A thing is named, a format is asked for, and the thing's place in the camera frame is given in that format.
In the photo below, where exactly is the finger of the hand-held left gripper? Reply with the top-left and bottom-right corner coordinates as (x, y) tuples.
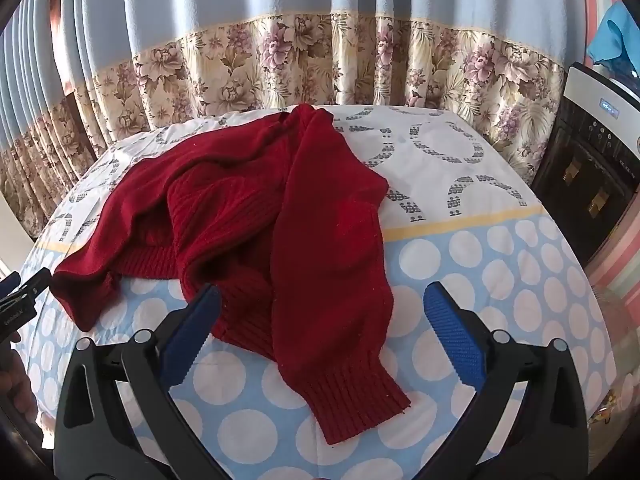
(0, 268), (53, 308)

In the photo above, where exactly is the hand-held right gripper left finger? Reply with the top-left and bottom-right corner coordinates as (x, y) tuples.
(54, 284), (226, 480)

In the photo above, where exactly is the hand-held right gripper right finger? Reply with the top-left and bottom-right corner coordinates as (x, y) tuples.
(422, 281), (591, 480)

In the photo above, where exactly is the red knit sweater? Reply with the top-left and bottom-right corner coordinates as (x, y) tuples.
(50, 104), (412, 446)

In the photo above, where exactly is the person's left hand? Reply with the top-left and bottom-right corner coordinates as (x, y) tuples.
(0, 345), (40, 423)

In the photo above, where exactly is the patterned white and blue bedsheet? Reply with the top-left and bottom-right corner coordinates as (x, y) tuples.
(10, 105), (618, 480)

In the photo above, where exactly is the black and white water dispenser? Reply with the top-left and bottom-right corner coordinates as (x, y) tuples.
(530, 62), (640, 266)

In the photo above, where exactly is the blue curtain with floral border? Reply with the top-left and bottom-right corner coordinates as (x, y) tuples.
(0, 0), (591, 241)

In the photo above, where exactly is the blue cloth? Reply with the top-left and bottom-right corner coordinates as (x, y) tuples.
(586, 2), (640, 68)

